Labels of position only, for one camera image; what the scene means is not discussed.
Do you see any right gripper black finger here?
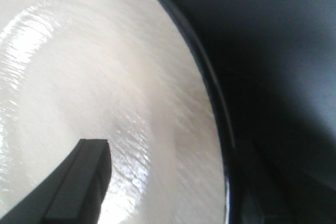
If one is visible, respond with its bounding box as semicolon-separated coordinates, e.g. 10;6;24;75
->
1;139;111;223

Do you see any beige plate with black rim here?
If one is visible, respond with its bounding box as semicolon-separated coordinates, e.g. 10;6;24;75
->
1;0;227;223

